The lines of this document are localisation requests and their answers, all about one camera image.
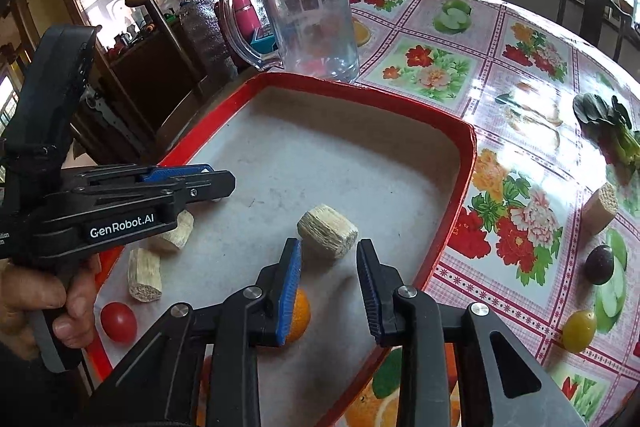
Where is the dark purple round fruit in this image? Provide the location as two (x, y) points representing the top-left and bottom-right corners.
(584, 245), (615, 285)

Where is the orange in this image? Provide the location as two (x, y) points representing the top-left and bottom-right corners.
(282, 289), (312, 347)

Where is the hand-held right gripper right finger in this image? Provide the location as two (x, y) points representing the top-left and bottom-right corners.
(356, 238), (583, 427)

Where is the red tomato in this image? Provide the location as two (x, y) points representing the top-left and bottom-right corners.
(100, 302), (138, 344)

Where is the person's left hand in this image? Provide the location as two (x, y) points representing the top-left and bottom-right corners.
(0, 254), (101, 360)

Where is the dark wooden sideboard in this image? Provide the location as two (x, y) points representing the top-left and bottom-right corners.
(70, 27), (201, 148)

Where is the clear plastic pitcher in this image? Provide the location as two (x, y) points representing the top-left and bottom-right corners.
(219, 0), (361, 84)

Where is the red rimmed tray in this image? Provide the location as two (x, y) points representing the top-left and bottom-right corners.
(82, 72), (478, 427)

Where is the leafy green vegetable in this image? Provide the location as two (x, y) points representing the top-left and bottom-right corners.
(572, 92), (636, 168)

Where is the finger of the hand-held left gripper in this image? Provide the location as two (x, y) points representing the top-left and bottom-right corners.
(139, 163), (217, 184)
(172, 171), (237, 210)

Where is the yellow-green round fruit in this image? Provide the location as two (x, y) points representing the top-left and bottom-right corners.
(562, 310), (598, 354)

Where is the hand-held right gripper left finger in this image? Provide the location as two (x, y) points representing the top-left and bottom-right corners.
(85, 237), (304, 427)

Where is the pink thermos bottle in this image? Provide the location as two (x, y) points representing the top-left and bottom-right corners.
(225, 0), (266, 52)

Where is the sugarcane piece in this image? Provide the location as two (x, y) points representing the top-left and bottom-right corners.
(150, 209), (195, 253)
(581, 182), (620, 235)
(296, 204), (359, 260)
(127, 248), (163, 304)

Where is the teal box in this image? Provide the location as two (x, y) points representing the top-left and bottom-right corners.
(250, 27), (281, 55)

